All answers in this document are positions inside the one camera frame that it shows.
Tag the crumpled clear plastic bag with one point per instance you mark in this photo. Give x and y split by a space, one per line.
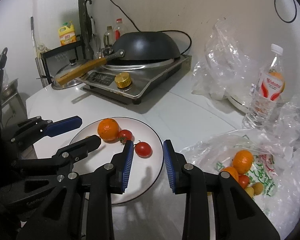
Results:
292 125

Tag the dark vertical pipe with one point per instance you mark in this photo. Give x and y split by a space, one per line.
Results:
82 5

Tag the black metal rack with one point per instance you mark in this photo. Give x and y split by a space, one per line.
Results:
65 47

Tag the small yellow fruit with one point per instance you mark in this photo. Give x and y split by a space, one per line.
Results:
257 188
249 192

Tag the black umbrella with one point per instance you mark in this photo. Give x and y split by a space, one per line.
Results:
91 37

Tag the red-capped sauce bottle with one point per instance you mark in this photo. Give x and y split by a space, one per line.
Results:
118 32

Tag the printed clear plastic bag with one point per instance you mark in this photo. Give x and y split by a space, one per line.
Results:
264 172

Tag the yellow detergent bottle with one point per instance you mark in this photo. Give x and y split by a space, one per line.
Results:
68 37

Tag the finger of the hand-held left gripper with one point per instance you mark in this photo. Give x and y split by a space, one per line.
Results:
77 146
65 125

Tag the white plate with dark rim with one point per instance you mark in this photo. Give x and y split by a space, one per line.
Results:
145 177

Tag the white dish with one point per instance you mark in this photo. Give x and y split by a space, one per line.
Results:
237 103

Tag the clear water bottle red label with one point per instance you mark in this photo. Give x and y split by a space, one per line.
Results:
264 100

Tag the gold cooker knob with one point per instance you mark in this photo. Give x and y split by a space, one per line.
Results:
123 80

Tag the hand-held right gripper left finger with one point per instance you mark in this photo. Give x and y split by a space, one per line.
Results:
127 165

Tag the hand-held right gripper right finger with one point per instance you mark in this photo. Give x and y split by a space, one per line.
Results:
168 167

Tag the pale cloth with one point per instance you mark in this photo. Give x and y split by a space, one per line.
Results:
42 50

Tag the red tomato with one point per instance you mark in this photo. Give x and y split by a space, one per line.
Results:
125 135
243 181
143 149

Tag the cooking oil bottle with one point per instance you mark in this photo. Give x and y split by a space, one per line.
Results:
107 38

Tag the orange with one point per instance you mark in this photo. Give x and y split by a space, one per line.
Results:
243 158
108 129
229 173

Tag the glass pot lid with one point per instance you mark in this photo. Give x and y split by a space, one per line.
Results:
65 68

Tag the steel bowl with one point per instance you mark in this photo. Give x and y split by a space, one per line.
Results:
8 90

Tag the steel induction cooker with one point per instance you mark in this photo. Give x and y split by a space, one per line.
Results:
152 80

